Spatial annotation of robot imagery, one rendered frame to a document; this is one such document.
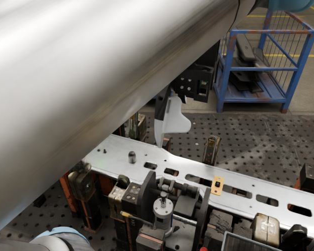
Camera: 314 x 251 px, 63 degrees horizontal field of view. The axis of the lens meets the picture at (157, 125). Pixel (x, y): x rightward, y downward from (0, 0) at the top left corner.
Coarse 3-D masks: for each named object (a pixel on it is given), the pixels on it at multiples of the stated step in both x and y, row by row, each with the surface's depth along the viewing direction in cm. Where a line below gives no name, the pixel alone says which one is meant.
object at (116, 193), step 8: (112, 192) 82; (120, 192) 82; (112, 200) 81; (120, 200) 80; (112, 208) 84; (120, 208) 82; (112, 216) 87; (120, 216) 85; (120, 224) 90; (120, 232) 94; (120, 240) 98; (128, 240) 98; (120, 248) 101; (128, 248) 99
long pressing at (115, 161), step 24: (120, 144) 110; (144, 144) 110; (96, 168) 99; (120, 168) 99; (144, 168) 99; (168, 168) 100; (192, 168) 99; (216, 168) 100; (264, 192) 90; (288, 192) 90; (240, 216) 84; (288, 216) 83; (312, 216) 83; (312, 240) 78
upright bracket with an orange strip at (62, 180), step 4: (64, 176) 98; (60, 180) 101; (64, 180) 99; (64, 184) 101; (68, 184) 102; (64, 188) 103; (68, 188) 103; (64, 192) 105; (68, 192) 104; (68, 196) 106; (72, 196) 107; (68, 200) 109; (72, 200) 108; (72, 204) 109; (72, 208) 112; (76, 208) 112; (72, 212) 114; (76, 212) 113; (76, 216) 115
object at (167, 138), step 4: (164, 136) 115; (168, 136) 115; (164, 140) 113; (168, 140) 113; (164, 144) 111; (168, 144) 115; (164, 148) 112; (168, 148) 116; (164, 160) 116; (164, 172) 123
